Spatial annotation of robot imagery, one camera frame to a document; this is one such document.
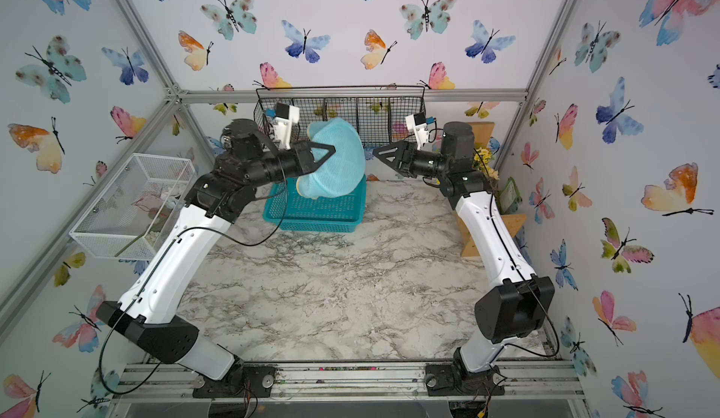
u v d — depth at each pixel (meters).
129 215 0.72
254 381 0.73
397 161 0.62
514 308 0.43
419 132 0.64
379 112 0.96
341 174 0.63
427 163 0.61
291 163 0.55
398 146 0.62
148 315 0.40
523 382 0.74
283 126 0.56
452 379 0.72
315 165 0.57
